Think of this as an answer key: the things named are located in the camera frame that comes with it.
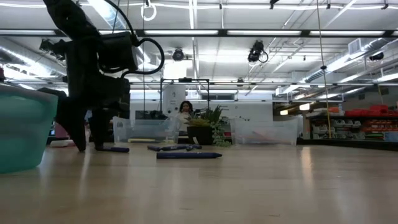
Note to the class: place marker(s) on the shelf with red bins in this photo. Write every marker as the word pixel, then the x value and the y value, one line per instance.
pixel 373 113

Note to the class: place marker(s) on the black aluminium table frame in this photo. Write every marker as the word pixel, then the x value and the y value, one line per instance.
pixel 357 144

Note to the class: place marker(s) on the clear plastic bin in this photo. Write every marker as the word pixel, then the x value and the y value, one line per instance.
pixel 146 129
pixel 280 127

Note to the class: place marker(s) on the potted succulent plant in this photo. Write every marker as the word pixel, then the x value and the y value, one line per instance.
pixel 200 133

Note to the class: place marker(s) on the teal plastic bin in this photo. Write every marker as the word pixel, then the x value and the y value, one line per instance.
pixel 25 133

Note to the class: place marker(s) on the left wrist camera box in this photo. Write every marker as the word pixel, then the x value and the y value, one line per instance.
pixel 118 53

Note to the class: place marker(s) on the person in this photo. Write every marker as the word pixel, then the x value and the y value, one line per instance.
pixel 186 109

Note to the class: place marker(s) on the white machine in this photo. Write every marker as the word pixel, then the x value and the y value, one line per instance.
pixel 174 96

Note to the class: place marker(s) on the black ceiling camera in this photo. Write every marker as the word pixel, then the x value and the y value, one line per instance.
pixel 49 46
pixel 256 51
pixel 178 54

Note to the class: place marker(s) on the scattered blue pens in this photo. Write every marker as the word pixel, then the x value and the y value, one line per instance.
pixel 158 148

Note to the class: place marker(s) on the yellow pen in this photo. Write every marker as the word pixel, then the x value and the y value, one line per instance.
pixel 141 140

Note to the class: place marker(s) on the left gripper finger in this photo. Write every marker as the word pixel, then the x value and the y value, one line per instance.
pixel 99 127
pixel 73 124

